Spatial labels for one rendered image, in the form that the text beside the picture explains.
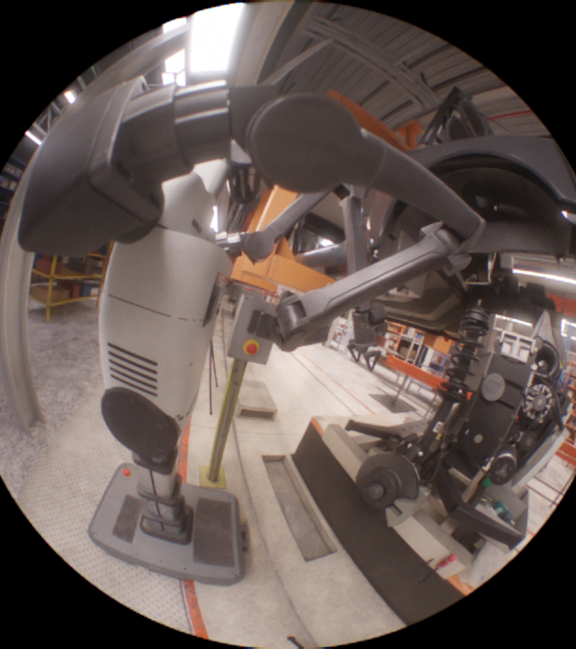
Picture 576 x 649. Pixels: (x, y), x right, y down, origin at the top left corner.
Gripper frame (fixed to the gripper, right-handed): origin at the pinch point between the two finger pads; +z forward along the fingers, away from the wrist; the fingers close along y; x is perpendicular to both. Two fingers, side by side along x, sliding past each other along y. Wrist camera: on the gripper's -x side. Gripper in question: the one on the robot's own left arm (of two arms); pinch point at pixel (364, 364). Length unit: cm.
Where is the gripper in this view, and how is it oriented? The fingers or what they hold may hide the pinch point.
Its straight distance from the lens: 73.9
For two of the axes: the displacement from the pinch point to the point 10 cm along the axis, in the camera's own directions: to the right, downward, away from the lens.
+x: -9.6, 2.2, -1.6
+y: -2.0, -1.7, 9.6
